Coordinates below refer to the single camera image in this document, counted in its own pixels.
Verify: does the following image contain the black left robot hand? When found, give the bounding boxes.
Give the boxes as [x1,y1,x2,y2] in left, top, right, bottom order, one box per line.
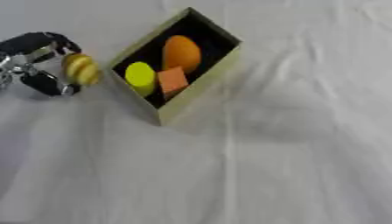
[0,31,85,97]

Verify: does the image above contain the yellow striped toy bread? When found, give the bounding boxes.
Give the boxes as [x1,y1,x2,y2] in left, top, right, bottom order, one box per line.
[59,52,103,87]

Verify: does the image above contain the tan cardboard box black inside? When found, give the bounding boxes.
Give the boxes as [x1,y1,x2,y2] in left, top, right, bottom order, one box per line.
[107,6,244,127]

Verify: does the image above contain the yellow cylinder block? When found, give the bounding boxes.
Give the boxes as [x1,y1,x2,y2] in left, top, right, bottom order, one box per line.
[123,61,158,98]

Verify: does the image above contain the orange cube block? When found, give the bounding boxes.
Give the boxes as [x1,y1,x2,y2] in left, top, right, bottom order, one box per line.
[154,66,192,96]

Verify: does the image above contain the orange toy fruit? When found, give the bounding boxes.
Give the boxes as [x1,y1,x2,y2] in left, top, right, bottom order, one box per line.
[160,35,204,74]

